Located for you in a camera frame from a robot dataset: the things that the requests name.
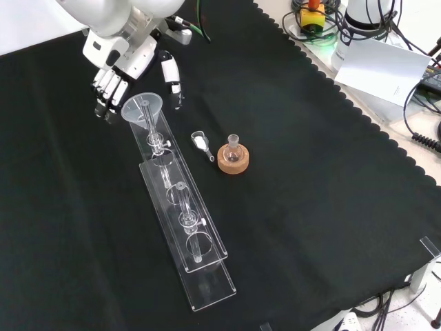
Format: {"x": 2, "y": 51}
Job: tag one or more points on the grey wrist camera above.
{"x": 182, "y": 36}

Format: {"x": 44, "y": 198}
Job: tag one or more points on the clear acrylic funnel stand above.
{"x": 206, "y": 245}

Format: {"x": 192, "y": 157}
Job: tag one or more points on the translucent plastic funnel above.
{"x": 132, "y": 112}

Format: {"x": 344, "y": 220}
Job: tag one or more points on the small round-bottom glass flask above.
{"x": 231, "y": 156}

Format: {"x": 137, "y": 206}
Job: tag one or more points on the pale board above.
{"x": 382, "y": 65}

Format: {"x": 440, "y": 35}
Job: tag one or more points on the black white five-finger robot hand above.
{"x": 131, "y": 60}

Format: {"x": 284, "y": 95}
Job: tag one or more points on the white power strip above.
{"x": 349, "y": 322}

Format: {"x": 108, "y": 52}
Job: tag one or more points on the small clear tape piece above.
{"x": 266, "y": 327}

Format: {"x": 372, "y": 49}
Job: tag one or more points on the black bench cloth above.
{"x": 310, "y": 172}

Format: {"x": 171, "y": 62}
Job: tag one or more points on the clear acrylic cloth clamp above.
{"x": 430, "y": 246}

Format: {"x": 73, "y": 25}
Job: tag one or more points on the white table bracket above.
{"x": 422, "y": 276}

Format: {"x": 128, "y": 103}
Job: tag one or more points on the yellow stop button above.
{"x": 311, "y": 18}

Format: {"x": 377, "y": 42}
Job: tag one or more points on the black power adapter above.
{"x": 432, "y": 81}

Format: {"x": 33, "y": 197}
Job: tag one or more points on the glass weighing funnel with powder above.
{"x": 198, "y": 140}

